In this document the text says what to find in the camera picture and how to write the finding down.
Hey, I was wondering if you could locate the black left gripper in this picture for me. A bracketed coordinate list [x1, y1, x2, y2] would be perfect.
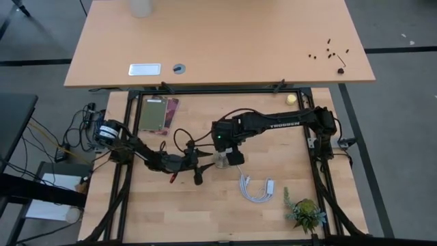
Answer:
[177, 141, 216, 186]

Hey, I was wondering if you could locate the brass lamp socket base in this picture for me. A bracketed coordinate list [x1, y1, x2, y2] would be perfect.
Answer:
[214, 152, 230, 169]

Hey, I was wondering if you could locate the pink book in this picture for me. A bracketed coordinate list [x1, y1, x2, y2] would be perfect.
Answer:
[155, 97, 180, 137]

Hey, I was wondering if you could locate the artificial green plant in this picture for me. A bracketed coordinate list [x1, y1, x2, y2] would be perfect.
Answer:
[283, 186, 328, 235]

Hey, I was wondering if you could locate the silver rectangular desk plate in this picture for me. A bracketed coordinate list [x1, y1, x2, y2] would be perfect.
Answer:
[128, 63, 162, 77]

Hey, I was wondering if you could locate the light wooden desk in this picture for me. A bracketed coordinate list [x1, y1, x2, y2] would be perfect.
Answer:
[64, 0, 376, 89]

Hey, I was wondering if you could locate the clear plastic cup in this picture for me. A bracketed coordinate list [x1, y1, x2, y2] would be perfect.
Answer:
[65, 206, 82, 225]

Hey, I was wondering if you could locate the black power adapter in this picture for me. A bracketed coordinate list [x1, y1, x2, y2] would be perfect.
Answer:
[53, 145, 70, 163]

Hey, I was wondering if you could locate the white board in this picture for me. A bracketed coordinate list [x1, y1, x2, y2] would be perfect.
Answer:
[25, 172, 85, 222]

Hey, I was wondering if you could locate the white cylindrical container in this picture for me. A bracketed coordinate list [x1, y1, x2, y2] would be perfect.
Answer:
[128, 0, 153, 19]

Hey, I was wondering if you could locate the black beam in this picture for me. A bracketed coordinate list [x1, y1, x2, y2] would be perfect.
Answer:
[0, 172, 86, 208]

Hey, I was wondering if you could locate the black side desk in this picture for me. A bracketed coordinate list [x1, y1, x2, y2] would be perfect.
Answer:
[0, 93, 39, 174]

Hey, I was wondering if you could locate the black tripod leg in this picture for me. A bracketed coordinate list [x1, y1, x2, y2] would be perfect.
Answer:
[10, 0, 31, 18]

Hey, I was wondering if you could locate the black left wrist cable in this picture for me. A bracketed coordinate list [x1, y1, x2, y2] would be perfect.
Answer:
[173, 128, 206, 154]

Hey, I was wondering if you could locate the white lamp power cord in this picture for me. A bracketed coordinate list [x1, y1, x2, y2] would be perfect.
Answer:
[235, 165, 276, 204]

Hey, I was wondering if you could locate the black aluminium table frame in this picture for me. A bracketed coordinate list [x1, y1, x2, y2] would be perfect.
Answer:
[76, 87, 373, 246]

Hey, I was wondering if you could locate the black floor cable tangle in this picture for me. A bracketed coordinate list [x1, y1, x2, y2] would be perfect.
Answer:
[63, 101, 107, 153]

